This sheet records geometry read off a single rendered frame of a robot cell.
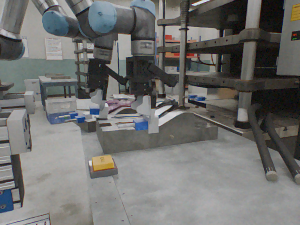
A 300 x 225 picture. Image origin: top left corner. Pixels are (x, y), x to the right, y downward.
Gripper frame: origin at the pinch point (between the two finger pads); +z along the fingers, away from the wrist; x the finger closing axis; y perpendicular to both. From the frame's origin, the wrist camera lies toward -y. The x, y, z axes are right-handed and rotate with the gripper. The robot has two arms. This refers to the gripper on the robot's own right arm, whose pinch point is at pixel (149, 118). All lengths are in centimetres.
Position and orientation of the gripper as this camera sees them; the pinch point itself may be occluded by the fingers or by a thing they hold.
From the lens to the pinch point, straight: 72.3
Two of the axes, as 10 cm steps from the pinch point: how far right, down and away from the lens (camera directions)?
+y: -9.4, 0.7, -3.3
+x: 3.4, 2.1, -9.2
